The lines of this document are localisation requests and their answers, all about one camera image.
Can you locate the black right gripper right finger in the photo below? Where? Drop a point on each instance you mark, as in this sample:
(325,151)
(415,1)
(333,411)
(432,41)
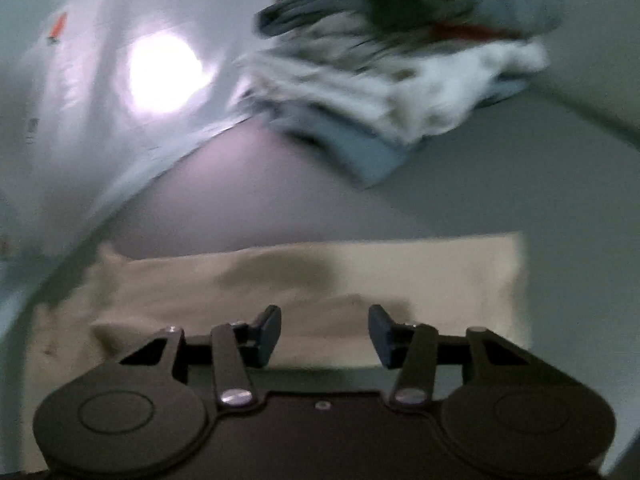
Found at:
(495,402)

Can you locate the pile of patterned clothes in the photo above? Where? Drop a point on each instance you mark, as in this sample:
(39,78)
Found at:
(368,82)

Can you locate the cream long-sleeve shirt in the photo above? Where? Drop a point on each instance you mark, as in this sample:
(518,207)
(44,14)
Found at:
(324,291)

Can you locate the clear plastic storage bag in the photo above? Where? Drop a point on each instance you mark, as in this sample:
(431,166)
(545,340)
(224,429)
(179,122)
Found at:
(98,98)

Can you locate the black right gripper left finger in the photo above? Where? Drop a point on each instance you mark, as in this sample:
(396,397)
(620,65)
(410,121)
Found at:
(149,407)

